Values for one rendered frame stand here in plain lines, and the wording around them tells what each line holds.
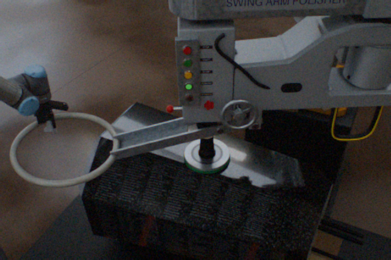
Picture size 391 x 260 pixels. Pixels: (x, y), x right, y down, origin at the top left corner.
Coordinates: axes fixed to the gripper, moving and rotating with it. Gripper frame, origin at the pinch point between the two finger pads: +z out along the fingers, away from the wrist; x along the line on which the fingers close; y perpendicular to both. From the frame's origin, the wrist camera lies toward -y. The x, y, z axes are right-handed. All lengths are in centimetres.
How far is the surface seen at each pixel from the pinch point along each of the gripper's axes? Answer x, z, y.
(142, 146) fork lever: 46, -14, -28
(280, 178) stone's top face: 86, -5, -76
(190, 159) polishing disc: 55, -4, -47
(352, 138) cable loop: 90, -17, -113
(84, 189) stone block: 25.2, 23.1, -3.4
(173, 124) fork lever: 43, -18, -45
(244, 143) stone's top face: 58, -3, -77
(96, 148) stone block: 16.3, 7.3, -15.7
